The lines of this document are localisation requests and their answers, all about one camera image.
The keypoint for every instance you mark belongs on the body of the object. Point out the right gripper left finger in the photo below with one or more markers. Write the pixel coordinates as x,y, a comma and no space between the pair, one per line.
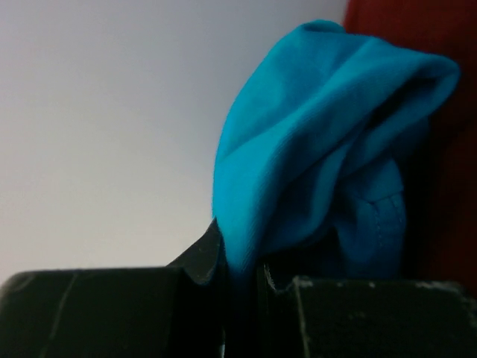
204,261

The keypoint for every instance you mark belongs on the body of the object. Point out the folded dark red t shirt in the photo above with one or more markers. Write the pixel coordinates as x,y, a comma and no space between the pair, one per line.
441,196

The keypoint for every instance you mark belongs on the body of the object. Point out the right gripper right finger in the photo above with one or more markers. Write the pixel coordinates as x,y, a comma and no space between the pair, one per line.
274,275

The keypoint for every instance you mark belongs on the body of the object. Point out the blue t shirt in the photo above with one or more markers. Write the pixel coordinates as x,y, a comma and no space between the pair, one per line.
313,146

